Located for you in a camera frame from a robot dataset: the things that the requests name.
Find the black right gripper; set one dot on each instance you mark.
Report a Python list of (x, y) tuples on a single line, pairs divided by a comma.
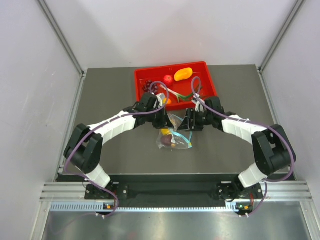
[(188, 124)]

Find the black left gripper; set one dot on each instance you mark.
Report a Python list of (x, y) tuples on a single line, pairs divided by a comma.
[(164, 121)]

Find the clear zip top bag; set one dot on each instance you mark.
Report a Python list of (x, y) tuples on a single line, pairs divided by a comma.
[(182, 139)]

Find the yellow fake corn cob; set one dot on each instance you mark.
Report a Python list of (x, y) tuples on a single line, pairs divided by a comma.
[(183, 74)]

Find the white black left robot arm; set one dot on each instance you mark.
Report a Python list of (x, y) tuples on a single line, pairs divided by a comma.
[(85, 145)]

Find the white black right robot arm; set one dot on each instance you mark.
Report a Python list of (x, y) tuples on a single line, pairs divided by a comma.
[(272, 149)]

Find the yellow fake lemon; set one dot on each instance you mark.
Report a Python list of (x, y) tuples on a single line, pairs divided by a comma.
[(165, 131)]

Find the yellow green fake mango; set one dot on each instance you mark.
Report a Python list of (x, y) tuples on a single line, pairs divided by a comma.
[(166, 101)]

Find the green fake scallion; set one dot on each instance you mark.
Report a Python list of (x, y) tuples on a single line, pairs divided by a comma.
[(187, 98)]

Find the dark red fake grapes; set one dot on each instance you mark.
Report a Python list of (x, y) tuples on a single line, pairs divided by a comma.
[(150, 87)]

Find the red fake strawberry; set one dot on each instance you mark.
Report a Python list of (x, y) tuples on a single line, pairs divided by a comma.
[(168, 80)]

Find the red plastic tray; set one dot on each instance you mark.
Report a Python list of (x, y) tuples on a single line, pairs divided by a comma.
[(200, 69)]

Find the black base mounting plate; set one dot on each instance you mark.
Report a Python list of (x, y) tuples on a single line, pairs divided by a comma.
[(214, 190)]

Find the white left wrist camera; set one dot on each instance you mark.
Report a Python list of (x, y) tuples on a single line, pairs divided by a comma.
[(160, 100)]

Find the grey slotted cable duct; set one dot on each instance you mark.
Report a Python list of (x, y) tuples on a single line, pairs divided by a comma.
[(102, 207)]

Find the left aluminium frame post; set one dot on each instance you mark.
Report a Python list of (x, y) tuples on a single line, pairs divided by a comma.
[(60, 35)]

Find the aluminium frame post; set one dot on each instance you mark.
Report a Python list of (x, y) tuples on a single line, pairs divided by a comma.
[(60, 35), (285, 26)]

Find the right aluminium frame post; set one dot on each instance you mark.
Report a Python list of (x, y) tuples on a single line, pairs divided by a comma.
[(285, 26)]

